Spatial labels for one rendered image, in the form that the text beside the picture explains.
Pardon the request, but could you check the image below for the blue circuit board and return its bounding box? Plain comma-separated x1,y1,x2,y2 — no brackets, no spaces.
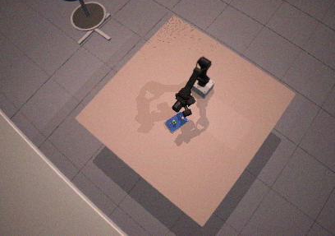
165,111,188,132

